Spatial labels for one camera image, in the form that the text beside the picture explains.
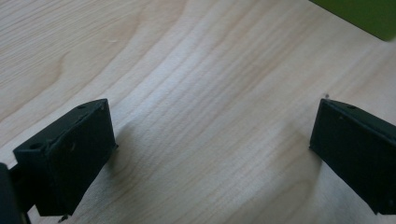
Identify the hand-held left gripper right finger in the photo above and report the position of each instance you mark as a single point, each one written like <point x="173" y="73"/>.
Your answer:
<point x="358" y="149"/>

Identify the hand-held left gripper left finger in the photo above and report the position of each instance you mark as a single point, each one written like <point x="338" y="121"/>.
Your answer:
<point x="71" y="155"/>

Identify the green flat object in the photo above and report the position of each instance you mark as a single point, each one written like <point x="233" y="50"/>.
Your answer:
<point x="364" y="14"/>

